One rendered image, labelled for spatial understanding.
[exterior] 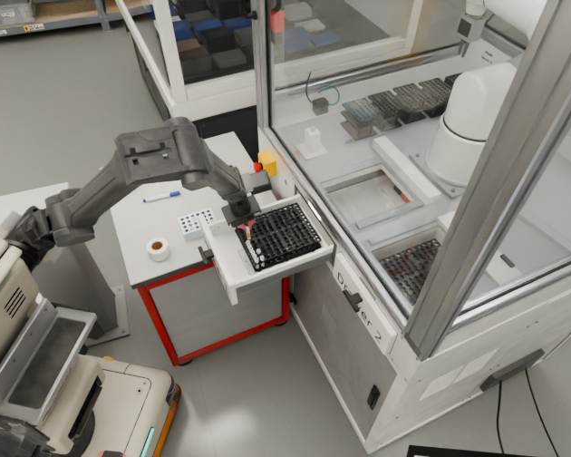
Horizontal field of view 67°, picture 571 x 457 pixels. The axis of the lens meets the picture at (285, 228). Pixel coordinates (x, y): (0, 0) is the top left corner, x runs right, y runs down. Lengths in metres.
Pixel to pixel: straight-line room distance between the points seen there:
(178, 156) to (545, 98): 0.50
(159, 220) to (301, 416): 1.02
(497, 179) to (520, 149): 0.06
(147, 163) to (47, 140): 2.90
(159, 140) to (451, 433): 1.76
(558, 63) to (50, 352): 1.04
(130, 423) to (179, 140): 1.29
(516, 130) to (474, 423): 1.66
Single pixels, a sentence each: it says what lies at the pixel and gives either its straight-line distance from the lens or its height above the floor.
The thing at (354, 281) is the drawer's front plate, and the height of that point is 0.93.
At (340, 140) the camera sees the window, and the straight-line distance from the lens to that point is 1.11.
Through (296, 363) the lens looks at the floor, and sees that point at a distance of 2.11.
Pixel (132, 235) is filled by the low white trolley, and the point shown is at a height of 0.76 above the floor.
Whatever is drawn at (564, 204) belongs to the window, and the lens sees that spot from 0.90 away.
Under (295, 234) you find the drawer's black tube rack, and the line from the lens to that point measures 1.35.
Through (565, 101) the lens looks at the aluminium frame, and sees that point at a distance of 0.61.
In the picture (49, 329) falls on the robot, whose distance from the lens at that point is 1.14.
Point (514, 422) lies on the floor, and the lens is 2.24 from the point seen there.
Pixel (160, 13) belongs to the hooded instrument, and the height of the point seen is 1.27.
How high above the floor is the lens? 1.93
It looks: 49 degrees down
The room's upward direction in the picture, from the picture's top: straight up
